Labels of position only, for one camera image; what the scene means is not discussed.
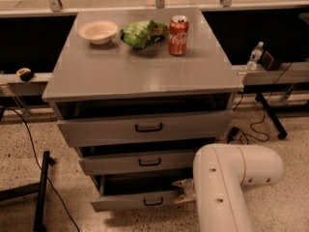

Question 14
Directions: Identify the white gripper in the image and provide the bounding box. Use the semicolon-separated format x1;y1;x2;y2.
172;178;195;204

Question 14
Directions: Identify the grey bottom drawer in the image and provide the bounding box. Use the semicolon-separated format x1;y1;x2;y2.
91;172;192;212

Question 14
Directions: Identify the grey drawer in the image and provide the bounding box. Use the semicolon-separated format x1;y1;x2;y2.
91;172;192;212
58;110;233;148
79;148;197;176

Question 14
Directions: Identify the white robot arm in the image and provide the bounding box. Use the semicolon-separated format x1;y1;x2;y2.
173;144;284;232

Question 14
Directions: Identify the grey middle drawer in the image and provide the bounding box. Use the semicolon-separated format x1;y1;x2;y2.
79;148;197;176

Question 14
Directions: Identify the grey top drawer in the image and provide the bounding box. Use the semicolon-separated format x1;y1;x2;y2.
58;110;233;148

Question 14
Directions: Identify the grey drawer cabinet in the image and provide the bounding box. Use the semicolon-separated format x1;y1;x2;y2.
42;7;244;191

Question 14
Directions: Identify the black stand leg right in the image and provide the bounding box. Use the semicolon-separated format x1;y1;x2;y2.
256;92;288;140

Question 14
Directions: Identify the black stand base left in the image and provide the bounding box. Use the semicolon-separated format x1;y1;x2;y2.
0;151;55;232

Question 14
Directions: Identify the small black box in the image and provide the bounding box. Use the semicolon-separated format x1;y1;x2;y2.
261;51;282;71

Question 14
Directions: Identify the clear plastic water bottle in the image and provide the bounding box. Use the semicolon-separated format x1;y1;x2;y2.
246;42;264;71

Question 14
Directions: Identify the red coca-cola can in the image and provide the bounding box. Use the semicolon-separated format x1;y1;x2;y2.
168;15;189;56

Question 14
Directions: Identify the green chip bag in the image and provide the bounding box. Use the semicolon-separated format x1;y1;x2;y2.
120;20;169;49

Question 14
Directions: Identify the white paper bowl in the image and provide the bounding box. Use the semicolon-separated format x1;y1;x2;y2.
78;20;118;45

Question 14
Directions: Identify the small black yellow object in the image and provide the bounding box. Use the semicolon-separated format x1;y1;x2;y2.
16;68;34;81

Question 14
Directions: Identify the black power adapter with cable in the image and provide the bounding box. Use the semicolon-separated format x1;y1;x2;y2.
227;63;293;145

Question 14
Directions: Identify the black cable on floor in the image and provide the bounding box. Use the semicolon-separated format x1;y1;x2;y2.
0;107;81;232

